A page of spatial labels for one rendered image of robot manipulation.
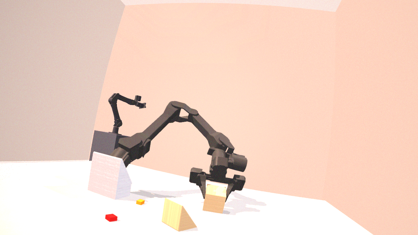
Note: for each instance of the red block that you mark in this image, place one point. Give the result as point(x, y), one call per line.
point(111, 217)

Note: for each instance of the orange block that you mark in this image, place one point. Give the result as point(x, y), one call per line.
point(140, 202)

